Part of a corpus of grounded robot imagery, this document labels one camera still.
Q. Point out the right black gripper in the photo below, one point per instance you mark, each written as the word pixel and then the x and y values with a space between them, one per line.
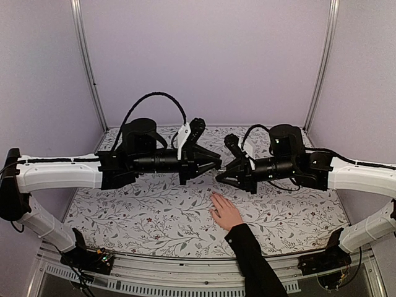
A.
pixel 242 172

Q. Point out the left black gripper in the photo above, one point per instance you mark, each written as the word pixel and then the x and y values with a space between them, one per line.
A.
pixel 190 164

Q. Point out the black sleeved forearm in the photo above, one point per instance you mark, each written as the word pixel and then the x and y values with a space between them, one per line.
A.
pixel 259 278

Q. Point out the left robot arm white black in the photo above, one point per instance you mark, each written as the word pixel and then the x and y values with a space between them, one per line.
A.
pixel 139 149

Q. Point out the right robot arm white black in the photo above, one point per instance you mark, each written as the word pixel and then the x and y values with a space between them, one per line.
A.
pixel 321 169

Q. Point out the person's bare hand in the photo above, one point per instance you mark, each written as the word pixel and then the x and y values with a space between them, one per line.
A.
pixel 224 213

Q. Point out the floral patterned table mat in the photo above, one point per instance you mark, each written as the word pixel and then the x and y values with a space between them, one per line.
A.
pixel 157 216

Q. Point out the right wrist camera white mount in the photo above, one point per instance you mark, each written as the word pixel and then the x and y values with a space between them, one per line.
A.
pixel 244 151

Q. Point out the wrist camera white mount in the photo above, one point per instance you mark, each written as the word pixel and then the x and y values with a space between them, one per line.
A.
pixel 189 133
pixel 244 151

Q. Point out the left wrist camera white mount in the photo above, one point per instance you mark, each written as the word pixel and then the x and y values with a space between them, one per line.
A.
pixel 189 133

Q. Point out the front aluminium slotted rail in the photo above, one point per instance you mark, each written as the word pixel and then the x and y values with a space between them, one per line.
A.
pixel 134 275

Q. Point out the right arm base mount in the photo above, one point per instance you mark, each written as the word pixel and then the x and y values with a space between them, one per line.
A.
pixel 332 257

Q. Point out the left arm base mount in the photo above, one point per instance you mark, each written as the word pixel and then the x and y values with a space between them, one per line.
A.
pixel 99 261

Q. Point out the right aluminium frame post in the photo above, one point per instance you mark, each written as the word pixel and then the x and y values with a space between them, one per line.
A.
pixel 323 65

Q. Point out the aluminium frame post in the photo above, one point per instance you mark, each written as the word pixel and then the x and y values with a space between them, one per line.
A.
pixel 323 65
pixel 86 61

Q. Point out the left aluminium frame post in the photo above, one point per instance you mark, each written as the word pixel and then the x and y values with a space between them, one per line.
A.
pixel 86 61

